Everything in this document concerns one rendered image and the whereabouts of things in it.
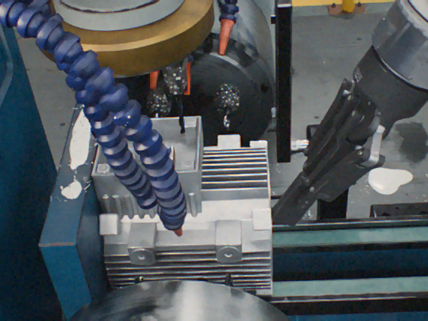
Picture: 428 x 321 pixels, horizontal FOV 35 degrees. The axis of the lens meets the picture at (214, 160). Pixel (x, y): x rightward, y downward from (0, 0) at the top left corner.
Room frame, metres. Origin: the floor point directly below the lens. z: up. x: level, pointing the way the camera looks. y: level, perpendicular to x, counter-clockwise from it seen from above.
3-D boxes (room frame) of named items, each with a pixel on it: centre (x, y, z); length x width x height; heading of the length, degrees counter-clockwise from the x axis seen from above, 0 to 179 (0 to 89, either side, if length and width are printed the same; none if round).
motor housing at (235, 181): (0.60, 0.03, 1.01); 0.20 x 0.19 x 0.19; 85
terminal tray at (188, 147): (0.60, 0.07, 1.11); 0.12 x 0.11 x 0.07; 85
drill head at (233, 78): (0.93, 0.01, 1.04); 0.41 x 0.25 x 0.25; 176
